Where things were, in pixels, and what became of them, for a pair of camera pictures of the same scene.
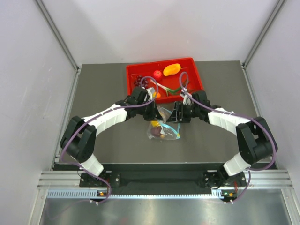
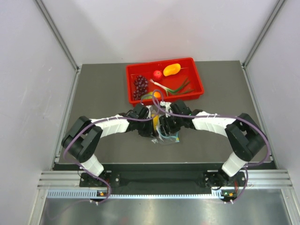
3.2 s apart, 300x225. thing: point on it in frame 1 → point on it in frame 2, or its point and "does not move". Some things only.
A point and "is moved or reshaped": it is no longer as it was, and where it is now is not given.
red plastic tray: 166,78 does not move
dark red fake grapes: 137,81 does not move
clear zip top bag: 163,129 is moved or reshaped
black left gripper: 154,114 → 149,131
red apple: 158,74 does not move
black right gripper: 176,116 → 167,131
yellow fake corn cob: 171,69 does not move
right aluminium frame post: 281,3 does not move
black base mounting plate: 164,180 does not move
